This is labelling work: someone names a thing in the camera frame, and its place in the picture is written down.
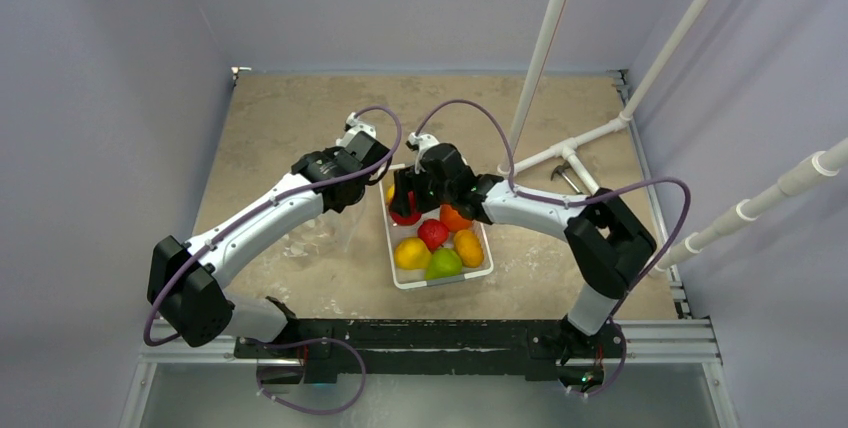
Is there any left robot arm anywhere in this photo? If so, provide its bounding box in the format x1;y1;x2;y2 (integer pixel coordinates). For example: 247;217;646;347
146;123;389;357

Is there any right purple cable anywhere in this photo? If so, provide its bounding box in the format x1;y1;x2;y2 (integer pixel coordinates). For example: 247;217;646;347
414;99;692;320

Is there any orange toy fruit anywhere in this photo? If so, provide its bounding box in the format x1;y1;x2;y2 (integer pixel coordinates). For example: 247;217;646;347
439;204;473;233

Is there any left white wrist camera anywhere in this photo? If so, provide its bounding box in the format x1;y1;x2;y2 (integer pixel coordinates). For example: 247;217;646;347
336;112;377;147

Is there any white jointed pipe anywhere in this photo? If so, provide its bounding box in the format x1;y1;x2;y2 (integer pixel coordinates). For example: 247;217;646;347
653;138;847;271

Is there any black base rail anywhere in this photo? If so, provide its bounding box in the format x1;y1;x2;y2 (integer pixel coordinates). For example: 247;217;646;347
234;318;625;389

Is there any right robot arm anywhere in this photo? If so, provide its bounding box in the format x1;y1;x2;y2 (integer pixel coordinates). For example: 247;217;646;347
389;143;657;355

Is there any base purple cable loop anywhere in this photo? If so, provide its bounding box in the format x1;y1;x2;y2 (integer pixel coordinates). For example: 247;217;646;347
255;337;370;418

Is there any yellow pear toy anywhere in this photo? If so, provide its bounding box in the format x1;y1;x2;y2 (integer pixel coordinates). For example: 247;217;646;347
393;237;432;271

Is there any clear zip top bag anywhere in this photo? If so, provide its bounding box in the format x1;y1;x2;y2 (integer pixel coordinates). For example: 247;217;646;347
280;199;367;258

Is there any red strawberry toy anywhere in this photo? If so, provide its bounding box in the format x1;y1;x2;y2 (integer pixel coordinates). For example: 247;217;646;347
417;219;450;252

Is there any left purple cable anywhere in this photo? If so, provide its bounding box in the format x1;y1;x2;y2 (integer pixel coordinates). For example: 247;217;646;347
142;105;404;348

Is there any white pipe frame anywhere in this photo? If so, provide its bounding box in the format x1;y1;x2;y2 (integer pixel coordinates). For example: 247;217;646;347
501;0;716;187

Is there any metal clamp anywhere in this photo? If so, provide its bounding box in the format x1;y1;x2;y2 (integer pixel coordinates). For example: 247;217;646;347
550;161;583;195

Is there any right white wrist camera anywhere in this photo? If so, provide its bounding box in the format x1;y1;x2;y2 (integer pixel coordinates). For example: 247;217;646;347
407;132;439;174

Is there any white plastic basket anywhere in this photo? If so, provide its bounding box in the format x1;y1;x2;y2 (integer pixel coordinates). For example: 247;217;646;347
380;179;494;290

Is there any yellow mango toy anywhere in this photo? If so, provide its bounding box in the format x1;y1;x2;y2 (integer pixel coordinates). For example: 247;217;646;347
385;184;395;205

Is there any red apple toy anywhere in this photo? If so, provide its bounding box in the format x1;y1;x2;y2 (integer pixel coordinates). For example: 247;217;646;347
387;192;421;226

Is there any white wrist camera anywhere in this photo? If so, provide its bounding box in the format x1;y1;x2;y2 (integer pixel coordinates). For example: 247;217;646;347
407;132;439;174
336;112;377;147

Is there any orange-yellow potato toy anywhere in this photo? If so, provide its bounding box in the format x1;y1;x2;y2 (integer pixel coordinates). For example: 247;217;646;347
453;229;485;268

